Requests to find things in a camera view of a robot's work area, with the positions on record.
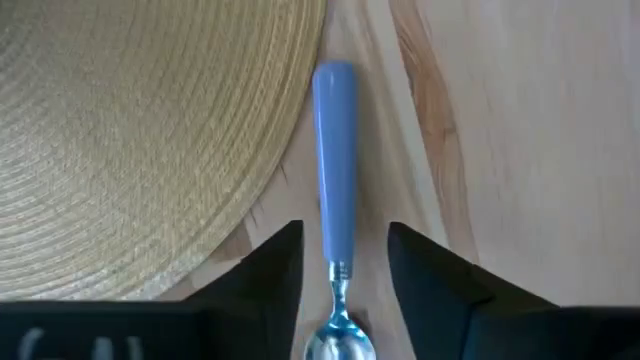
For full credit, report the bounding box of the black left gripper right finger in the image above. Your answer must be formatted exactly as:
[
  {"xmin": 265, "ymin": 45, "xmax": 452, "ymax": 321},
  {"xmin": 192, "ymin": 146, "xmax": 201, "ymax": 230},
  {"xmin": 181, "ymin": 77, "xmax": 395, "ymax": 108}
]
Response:
[{"xmin": 387, "ymin": 221, "xmax": 567, "ymax": 360}]

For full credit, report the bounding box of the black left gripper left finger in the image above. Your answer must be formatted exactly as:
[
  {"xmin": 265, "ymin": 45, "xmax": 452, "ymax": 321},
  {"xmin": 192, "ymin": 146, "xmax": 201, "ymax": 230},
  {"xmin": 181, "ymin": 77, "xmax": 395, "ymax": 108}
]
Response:
[{"xmin": 183, "ymin": 219, "xmax": 306, "ymax": 360}]

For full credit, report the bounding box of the spoon with blue handle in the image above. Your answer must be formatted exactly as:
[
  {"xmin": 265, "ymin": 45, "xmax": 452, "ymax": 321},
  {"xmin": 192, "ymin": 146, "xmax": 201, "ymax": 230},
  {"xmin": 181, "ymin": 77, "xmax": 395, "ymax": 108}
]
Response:
[{"xmin": 301, "ymin": 60, "xmax": 378, "ymax": 360}]

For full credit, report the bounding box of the round woven straw placemat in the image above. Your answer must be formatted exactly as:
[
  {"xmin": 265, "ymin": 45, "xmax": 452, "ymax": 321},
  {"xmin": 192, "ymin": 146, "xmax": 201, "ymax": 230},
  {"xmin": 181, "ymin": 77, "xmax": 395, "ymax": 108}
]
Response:
[{"xmin": 0, "ymin": 0, "xmax": 329, "ymax": 302}]

